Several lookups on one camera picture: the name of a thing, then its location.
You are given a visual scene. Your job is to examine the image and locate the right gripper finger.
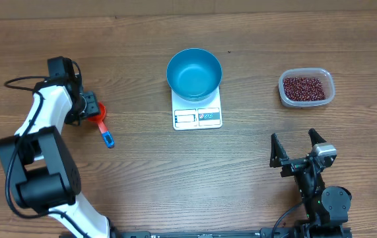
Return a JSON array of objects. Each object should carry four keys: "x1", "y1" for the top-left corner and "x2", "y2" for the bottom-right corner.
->
[
  {"x1": 269, "y1": 133, "x2": 289, "y2": 167},
  {"x1": 308, "y1": 128, "x2": 326, "y2": 146}
]

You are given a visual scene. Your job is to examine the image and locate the red scoop with blue handle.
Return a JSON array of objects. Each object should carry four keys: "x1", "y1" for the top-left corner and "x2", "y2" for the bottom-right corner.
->
[{"x1": 88, "y1": 102, "x2": 115, "y2": 149}]

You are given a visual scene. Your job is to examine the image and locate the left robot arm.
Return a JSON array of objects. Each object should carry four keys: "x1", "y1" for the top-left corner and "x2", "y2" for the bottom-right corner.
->
[{"x1": 0, "y1": 56, "x2": 119, "y2": 237}]

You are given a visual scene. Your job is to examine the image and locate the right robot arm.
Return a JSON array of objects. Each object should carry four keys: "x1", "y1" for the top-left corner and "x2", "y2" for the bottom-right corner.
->
[{"x1": 269, "y1": 128, "x2": 353, "y2": 238}]

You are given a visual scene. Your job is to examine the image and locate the white digital kitchen scale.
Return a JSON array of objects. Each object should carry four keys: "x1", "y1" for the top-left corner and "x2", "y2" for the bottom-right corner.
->
[{"x1": 172, "y1": 88, "x2": 223, "y2": 131}]

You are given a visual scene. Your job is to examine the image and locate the blue metal bowl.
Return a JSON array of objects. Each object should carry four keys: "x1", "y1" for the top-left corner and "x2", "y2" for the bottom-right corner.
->
[{"x1": 166, "y1": 48, "x2": 223, "y2": 101}]

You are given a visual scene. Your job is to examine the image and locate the red beans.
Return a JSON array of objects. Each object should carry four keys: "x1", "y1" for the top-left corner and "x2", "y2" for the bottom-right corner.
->
[{"x1": 283, "y1": 77, "x2": 326, "y2": 101}]

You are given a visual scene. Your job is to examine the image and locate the clear plastic food container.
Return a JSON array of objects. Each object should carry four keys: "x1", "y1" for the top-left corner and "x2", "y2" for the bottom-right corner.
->
[{"x1": 278, "y1": 67, "x2": 336, "y2": 108}]

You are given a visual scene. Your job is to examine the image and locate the right black cable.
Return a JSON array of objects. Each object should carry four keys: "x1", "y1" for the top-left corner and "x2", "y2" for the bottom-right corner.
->
[{"x1": 270, "y1": 200, "x2": 306, "y2": 238}]

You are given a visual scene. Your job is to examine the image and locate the black cable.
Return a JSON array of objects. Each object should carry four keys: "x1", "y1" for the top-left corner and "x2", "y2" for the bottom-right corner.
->
[
  {"x1": 270, "y1": 200, "x2": 306, "y2": 238},
  {"x1": 3, "y1": 61, "x2": 92, "y2": 238}
]

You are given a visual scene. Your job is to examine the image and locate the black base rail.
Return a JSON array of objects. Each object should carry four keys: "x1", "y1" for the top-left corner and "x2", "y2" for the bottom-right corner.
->
[{"x1": 59, "y1": 226, "x2": 353, "y2": 238}]

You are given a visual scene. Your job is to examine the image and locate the left black cable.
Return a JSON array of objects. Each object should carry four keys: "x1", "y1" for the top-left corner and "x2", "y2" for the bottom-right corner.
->
[{"x1": 3, "y1": 61, "x2": 92, "y2": 238}]

